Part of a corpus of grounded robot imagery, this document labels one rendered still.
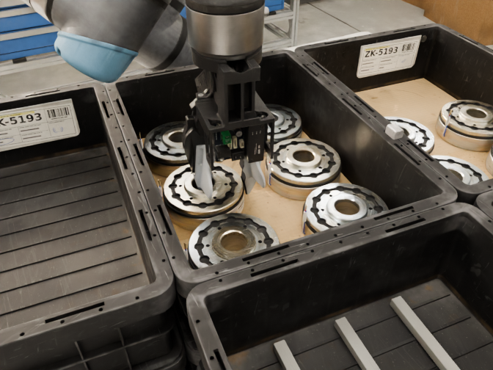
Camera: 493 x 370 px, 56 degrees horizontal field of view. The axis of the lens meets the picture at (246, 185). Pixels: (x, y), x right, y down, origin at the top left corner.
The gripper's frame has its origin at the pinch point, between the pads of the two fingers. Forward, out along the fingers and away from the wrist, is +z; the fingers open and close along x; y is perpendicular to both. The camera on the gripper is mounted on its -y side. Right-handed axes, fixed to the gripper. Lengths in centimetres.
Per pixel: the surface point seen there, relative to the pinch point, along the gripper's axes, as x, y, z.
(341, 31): 150, -235, 85
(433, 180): 18.6, 15.3, -8.1
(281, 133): 10.9, -8.2, -0.9
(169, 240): -9.6, 15.1, -8.0
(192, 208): -5.4, 4.3, -1.2
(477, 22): 221, -189, 71
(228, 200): -0.9, 4.1, -1.2
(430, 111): 39.3, -10.6, 2.0
